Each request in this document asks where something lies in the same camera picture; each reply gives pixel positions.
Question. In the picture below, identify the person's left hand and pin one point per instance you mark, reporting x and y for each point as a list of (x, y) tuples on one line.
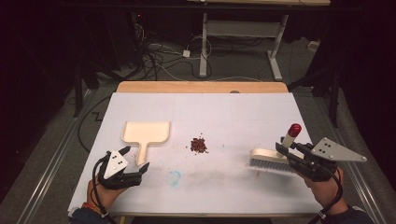
[(104, 196)]

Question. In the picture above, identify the orange wristband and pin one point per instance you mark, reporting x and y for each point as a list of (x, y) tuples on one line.
[(93, 207)]

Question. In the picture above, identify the pile of red-brown crumbs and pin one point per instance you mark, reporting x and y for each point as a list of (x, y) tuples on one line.
[(198, 145)]

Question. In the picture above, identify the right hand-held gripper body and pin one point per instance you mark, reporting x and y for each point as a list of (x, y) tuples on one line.
[(323, 149)]

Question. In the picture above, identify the white floor box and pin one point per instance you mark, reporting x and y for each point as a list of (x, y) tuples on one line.
[(313, 45)]

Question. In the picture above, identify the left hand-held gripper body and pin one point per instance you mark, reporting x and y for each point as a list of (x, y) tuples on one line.
[(115, 165)]

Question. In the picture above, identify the black metal stand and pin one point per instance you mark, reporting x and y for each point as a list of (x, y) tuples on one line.
[(78, 93), (334, 99)]

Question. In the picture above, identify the white desk frame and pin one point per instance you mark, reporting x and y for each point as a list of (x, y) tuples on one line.
[(204, 43)]

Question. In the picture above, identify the person's right hand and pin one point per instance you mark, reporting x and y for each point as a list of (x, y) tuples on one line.
[(323, 193)]

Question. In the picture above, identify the white table cover sheet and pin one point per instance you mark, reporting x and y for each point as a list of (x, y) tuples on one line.
[(218, 112)]

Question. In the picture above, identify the metal floor rail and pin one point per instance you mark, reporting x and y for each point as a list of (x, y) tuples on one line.
[(49, 168), (367, 193)]

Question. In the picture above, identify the cream dustpan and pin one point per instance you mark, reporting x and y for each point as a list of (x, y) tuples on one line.
[(146, 132)]

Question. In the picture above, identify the white power adapter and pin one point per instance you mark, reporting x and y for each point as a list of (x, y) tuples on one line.
[(186, 53)]

